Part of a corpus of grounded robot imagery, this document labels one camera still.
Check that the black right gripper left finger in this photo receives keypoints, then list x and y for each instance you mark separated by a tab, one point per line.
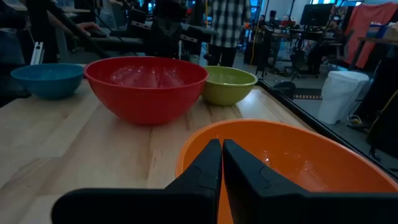
192	202

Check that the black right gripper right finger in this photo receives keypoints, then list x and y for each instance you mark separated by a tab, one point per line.
267	202

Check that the orange plastic bowl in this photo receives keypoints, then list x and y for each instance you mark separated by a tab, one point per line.
295	146

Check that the green plastic bowl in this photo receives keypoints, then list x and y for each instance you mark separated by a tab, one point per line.
227	93

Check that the blue plastic bowl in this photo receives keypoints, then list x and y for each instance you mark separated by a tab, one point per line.
46	84

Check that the nested rainbow bowls stack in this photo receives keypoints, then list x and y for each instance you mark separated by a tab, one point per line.
146	102

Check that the black orange striped floor strip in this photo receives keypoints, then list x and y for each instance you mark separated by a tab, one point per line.
308	96

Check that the white trash bin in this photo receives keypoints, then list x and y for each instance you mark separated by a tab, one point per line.
339	96

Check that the person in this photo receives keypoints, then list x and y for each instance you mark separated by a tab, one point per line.
228	25

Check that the black monitor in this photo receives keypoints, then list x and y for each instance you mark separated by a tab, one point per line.
316	15

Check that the orange cloth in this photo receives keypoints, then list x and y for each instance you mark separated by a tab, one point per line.
367	34

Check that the blue storage box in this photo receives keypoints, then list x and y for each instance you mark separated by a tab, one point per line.
377	31

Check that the person's hand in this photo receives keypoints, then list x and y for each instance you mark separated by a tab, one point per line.
88	27

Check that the black aluminium table frame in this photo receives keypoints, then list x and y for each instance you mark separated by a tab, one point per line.
323	128

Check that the white bracket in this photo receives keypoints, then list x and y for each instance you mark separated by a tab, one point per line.
38	54

